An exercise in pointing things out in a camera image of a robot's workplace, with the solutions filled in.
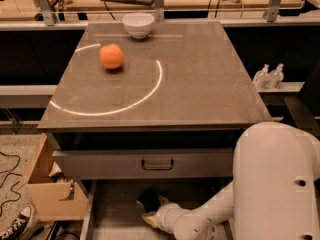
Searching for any black office chair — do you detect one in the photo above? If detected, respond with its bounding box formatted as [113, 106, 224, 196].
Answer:
[283, 61, 320, 138]

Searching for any middle metal frame post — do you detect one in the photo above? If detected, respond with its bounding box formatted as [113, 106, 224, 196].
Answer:
[154, 0, 164, 23]

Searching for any left clear plastic bottle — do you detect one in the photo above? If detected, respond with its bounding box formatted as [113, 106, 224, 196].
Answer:
[253, 64, 269, 90]

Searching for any black drawer handle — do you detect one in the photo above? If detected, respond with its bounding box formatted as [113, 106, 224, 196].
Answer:
[141, 159, 174, 171]

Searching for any grey drawer cabinet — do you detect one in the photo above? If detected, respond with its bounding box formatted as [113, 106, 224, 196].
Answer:
[37, 20, 274, 240]

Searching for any grey top drawer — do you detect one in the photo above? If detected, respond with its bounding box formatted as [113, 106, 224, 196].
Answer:
[53, 149, 233, 180]

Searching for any black and white sneaker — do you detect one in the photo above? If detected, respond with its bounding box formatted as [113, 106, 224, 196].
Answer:
[0, 205, 35, 240]

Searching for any left metal frame post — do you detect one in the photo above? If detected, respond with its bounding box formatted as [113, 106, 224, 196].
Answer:
[36, 0, 56, 26]

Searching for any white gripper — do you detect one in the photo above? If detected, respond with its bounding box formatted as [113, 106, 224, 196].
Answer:
[141, 196, 187, 233]

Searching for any white ceramic bowl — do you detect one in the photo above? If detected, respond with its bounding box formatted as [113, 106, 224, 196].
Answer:
[122, 13, 154, 39]

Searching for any open grey middle drawer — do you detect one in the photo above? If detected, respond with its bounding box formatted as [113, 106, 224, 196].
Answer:
[80, 177, 235, 240]

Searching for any cardboard box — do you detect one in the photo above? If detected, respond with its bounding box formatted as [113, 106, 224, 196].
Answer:
[17, 134, 88, 222]

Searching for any green and yellow sponge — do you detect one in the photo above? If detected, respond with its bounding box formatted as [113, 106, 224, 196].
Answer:
[137, 188, 161, 213]

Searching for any orange fruit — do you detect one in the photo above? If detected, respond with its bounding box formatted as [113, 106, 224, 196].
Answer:
[99, 44, 124, 70]

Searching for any metal frame post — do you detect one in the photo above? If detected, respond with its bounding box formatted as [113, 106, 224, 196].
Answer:
[263, 0, 282, 22]
[154, 0, 164, 23]
[36, 0, 56, 26]

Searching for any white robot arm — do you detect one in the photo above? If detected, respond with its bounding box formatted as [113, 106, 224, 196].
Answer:
[142, 122, 320, 240]

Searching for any black floor cable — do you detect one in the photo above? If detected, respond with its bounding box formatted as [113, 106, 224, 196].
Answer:
[0, 151, 24, 218]

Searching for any right metal frame post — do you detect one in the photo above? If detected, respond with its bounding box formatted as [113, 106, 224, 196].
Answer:
[263, 0, 282, 22]

